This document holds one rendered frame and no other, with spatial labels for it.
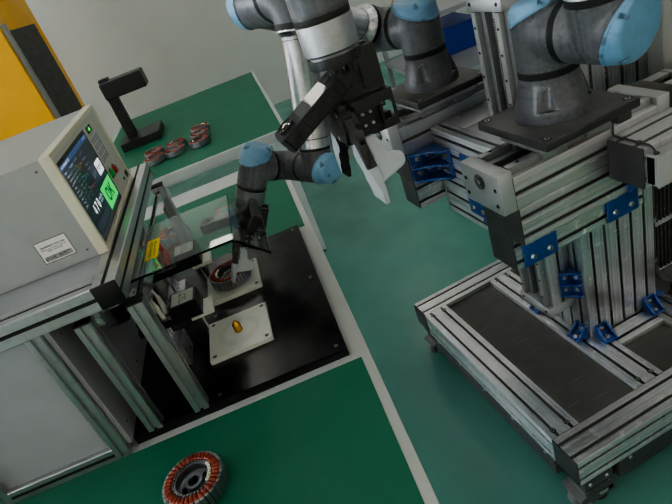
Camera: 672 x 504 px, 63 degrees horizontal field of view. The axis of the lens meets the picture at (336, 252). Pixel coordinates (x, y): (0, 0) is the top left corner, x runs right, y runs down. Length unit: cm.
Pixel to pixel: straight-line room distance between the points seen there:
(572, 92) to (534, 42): 13
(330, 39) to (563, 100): 58
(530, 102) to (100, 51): 570
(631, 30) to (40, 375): 116
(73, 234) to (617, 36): 99
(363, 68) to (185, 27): 571
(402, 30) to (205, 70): 503
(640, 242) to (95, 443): 148
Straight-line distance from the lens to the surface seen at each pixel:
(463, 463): 186
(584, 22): 104
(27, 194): 111
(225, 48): 645
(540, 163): 116
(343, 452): 99
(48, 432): 123
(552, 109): 117
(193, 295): 125
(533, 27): 113
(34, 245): 115
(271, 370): 118
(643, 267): 184
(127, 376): 113
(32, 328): 107
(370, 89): 77
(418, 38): 155
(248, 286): 146
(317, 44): 72
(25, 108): 484
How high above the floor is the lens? 149
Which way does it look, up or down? 29 degrees down
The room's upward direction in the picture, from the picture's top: 21 degrees counter-clockwise
